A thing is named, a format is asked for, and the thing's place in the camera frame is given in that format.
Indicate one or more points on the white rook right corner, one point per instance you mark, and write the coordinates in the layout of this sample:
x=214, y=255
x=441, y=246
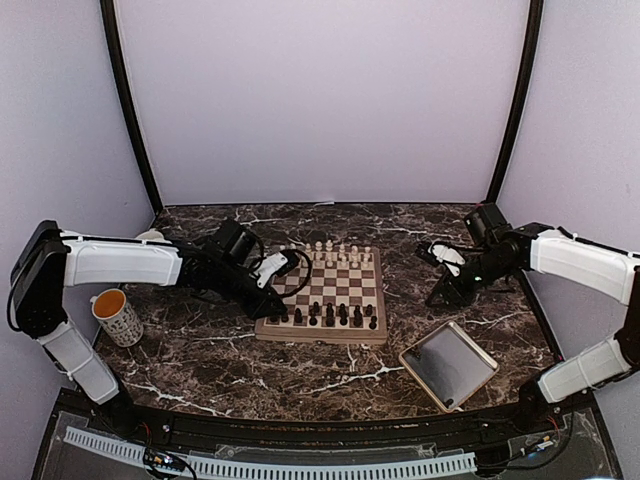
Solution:
x=366, y=257

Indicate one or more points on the wooden chess board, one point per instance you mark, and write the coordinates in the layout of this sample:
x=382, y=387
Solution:
x=303, y=286

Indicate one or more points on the white queen piece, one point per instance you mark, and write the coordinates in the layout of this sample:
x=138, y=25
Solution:
x=318, y=251

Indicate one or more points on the dark knight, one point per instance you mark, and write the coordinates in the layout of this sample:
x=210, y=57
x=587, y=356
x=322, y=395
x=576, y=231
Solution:
x=357, y=317

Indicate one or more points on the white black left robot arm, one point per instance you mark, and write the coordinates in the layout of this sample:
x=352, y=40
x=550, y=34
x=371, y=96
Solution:
x=54, y=259

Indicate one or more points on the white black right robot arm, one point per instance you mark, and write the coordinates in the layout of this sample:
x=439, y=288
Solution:
x=502, y=250

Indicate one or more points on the wooden tray with metal base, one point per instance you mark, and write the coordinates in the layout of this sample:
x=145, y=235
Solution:
x=448, y=363

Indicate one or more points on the black right frame post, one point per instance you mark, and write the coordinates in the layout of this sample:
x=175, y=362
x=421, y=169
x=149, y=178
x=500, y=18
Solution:
x=519, y=98

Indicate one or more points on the white slotted cable duct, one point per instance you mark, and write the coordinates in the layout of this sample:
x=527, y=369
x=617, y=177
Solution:
x=201, y=467

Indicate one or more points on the black frame post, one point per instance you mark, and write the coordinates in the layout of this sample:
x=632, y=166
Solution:
x=128, y=109
x=519, y=98

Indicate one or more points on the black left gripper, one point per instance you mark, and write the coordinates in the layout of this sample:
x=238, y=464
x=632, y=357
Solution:
x=260, y=308

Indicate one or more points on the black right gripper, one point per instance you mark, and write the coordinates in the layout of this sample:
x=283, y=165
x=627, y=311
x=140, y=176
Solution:
x=459, y=297

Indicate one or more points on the patterned cup orange inside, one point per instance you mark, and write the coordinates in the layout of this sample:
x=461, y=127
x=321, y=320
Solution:
x=117, y=317

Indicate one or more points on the black front mounting rail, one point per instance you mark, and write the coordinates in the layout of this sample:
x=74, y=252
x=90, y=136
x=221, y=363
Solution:
x=491, y=433

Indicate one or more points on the dark bishop piece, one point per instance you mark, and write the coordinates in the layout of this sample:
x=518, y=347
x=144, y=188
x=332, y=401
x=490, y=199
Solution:
x=298, y=317

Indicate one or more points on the dark queen piece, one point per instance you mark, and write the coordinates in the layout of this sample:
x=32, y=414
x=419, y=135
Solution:
x=343, y=314

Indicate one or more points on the white knight right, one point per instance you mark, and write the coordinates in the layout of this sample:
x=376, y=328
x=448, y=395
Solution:
x=354, y=254

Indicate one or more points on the black left frame post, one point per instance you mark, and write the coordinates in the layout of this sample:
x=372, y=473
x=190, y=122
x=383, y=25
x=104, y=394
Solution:
x=128, y=109

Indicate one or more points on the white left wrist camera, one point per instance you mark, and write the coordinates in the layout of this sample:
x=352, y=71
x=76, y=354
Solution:
x=277, y=264

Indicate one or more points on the small green circuit board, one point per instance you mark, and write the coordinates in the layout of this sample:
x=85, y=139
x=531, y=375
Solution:
x=157, y=459

